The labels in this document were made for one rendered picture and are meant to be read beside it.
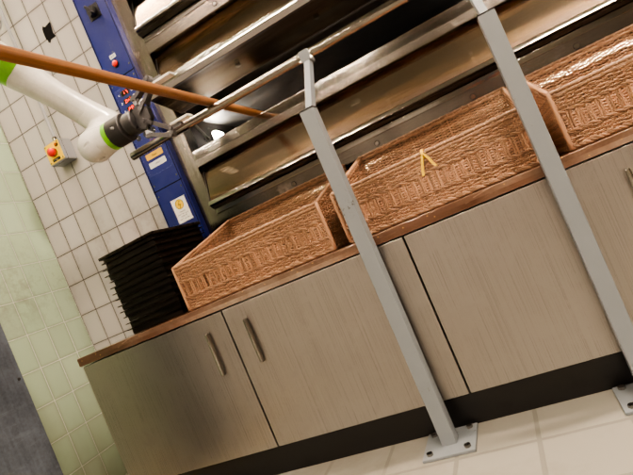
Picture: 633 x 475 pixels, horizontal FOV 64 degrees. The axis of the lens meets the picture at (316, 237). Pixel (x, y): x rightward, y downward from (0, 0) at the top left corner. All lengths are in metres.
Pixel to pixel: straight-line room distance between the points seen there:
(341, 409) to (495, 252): 0.62
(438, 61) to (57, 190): 1.79
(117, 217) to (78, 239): 0.25
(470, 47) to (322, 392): 1.23
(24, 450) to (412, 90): 1.61
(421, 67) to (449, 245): 0.80
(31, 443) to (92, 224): 1.20
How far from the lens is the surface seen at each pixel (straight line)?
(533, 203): 1.34
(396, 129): 1.91
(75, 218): 2.64
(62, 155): 2.56
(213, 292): 1.65
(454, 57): 1.93
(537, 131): 1.28
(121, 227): 2.47
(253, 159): 2.10
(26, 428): 1.64
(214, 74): 2.11
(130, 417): 1.93
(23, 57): 1.21
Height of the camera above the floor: 0.61
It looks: 1 degrees up
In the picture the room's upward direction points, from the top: 23 degrees counter-clockwise
